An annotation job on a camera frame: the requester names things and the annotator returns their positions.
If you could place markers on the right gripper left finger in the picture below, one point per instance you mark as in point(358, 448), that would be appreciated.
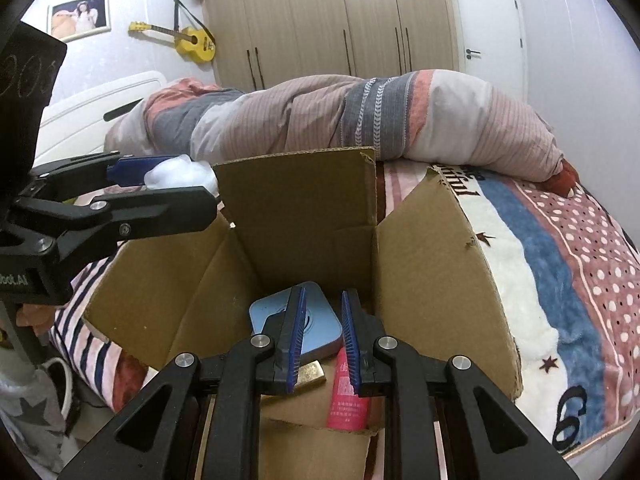
point(197, 418)

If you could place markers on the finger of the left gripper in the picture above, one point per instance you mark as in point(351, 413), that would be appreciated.
point(130, 214)
point(72, 177)

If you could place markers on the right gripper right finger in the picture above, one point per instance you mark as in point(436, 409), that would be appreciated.
point(443, 419)

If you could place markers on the white contact lens case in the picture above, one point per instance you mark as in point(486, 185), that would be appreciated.
point(182, 172)

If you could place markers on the pink cosmetic tube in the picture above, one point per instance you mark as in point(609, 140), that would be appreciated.
point(347, 412)

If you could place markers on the gold rectangular box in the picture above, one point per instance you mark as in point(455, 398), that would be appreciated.
point(310, 376)

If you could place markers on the brown cardboard box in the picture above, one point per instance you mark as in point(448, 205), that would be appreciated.
point(303, 217)

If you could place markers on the blue square device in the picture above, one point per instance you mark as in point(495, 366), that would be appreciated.
point(315, 321)

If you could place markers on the star patterned grey fabric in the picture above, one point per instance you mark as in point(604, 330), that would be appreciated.
point(35, 403)

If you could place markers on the striped fleece blanket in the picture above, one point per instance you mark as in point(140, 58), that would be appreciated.
point(566, 277)

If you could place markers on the yellow ukulele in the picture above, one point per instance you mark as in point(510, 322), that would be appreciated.
point(198, 44)

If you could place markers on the beige wooden wardrobe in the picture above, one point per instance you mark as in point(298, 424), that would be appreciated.
point(261, 43)

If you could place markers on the striped rolled duvet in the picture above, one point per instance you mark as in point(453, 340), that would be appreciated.
point(438, 116)

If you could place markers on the white door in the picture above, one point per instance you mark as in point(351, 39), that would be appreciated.
point(492, 44)

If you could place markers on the framed wall photo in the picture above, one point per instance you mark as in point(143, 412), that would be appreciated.
point(76, 19)

